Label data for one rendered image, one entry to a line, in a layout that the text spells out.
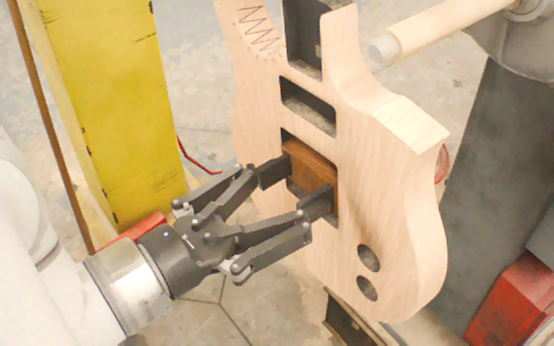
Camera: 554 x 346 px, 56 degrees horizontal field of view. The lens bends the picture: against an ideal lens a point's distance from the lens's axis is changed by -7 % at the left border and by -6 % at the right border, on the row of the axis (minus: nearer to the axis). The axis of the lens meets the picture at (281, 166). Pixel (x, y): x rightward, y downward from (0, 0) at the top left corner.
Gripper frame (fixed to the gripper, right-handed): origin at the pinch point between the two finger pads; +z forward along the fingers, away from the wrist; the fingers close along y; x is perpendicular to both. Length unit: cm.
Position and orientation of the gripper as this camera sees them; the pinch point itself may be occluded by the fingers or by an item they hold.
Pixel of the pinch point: (306, 180)
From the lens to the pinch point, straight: 64.3
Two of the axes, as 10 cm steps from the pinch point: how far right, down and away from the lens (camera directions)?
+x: -1.0, -7.5, -6.5
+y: 6.0, 4.8, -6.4
